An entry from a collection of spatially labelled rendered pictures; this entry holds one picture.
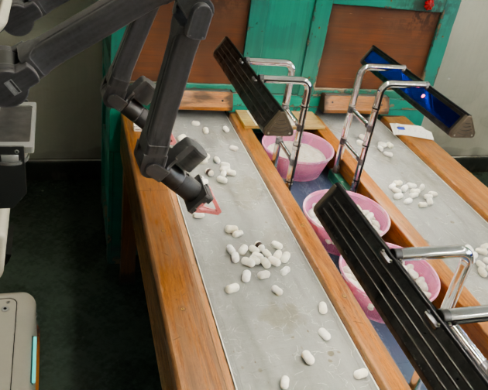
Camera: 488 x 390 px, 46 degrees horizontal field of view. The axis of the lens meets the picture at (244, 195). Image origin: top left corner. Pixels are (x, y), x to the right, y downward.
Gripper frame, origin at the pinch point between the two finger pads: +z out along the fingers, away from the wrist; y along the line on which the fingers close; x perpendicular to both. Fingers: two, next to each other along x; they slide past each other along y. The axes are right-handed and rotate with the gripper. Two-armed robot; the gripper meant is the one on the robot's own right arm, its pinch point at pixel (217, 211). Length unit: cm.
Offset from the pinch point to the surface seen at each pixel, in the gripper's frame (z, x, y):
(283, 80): 1.0, -34.3, 28.6
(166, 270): -4.8, 16.2, -11.3
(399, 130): 77, -54, 68
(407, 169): 71, -45, 41
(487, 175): 236, -88, 160
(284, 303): 17.2, 0.5, -23.5
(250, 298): 11.2, 5.6, -20.7
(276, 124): -3.3, -25.8, 6.8
